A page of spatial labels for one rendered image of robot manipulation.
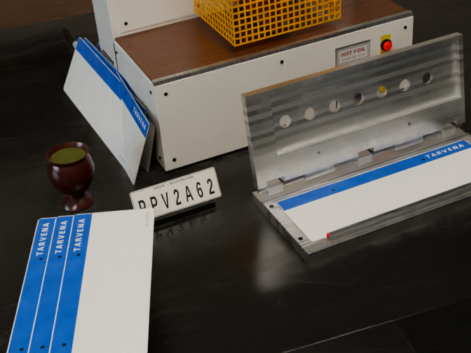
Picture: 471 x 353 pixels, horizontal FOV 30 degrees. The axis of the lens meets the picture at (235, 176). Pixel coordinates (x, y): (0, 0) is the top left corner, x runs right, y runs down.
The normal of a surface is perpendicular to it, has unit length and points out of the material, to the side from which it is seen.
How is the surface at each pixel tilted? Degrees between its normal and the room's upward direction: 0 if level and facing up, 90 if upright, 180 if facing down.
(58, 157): 0
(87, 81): 63
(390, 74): 81
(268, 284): 0
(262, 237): 0
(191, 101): 90
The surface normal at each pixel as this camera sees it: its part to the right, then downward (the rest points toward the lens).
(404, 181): -0.07, -0.83
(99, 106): -0.83, -0.11
